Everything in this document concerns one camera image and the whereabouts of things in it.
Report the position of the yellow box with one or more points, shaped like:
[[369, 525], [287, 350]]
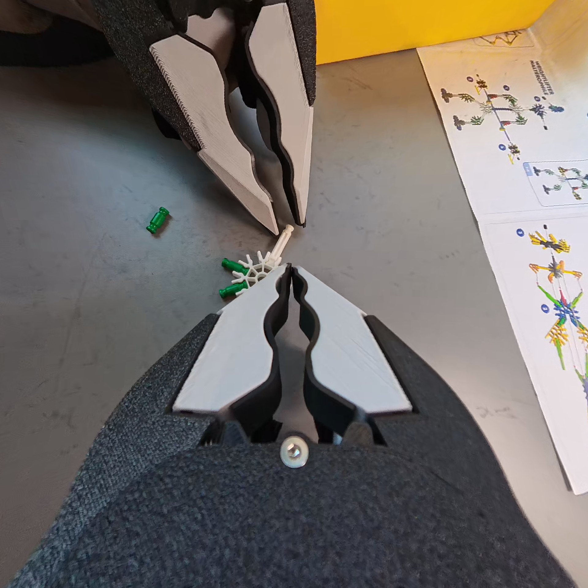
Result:
[[436, 27]]

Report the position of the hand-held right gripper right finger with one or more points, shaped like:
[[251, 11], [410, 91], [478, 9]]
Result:
[[358, 363]]

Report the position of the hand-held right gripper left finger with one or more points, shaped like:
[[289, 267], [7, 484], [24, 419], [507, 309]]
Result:
[[229, 358]]

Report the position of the printed instruction sheet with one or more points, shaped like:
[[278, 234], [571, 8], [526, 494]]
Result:
[[505, 206]]

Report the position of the person's beige knit top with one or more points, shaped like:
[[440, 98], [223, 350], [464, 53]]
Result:
[[46, 13]]

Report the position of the short green rod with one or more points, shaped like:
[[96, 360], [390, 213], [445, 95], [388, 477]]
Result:
[[158, 220], [234, 265], [233, 290]]

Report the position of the white snowflake connector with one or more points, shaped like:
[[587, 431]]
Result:
[[255, 274]]

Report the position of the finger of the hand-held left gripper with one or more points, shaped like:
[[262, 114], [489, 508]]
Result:
[[285, 82], [206, 105]]

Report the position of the white plastic rod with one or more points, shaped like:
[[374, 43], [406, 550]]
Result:
[[281, 243]]

